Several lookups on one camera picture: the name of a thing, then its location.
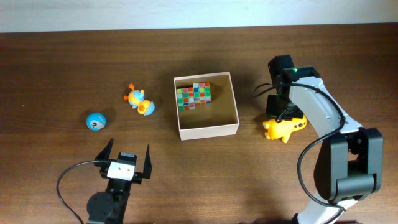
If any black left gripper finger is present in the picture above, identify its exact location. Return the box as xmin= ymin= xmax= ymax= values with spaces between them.
xmin=94 ymin=138 xmax=114 ymax=167
xmin=142 ymin=144 xmax=152 ymax=179

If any orange pig toy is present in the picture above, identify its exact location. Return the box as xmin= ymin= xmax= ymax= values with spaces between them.
xmin=262 ymin=116 xmax=308 ymax=143

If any beige cardboard box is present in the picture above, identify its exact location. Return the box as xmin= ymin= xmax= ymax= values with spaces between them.
xmin=174 ymin=72 xmax=239 ymax=141

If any orange and blue duck toy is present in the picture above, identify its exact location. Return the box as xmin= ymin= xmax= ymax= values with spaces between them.
xmin=123 ymin=83 xmax=155 ymax=116

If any rubiks cube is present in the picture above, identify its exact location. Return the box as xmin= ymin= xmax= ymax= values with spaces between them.
xmin=176 ymin=87 xmax=195 ymax=111
xmin=193 ymin=82 xmax=211 ymax=105

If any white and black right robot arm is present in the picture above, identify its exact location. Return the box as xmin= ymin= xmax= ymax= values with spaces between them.
xmin=266 ymin=55 xmax=383 ymax=223

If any blue ball toy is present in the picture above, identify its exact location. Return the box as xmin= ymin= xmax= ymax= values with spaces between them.
xmin=86 ymin=113 xmax=106 ymax=131

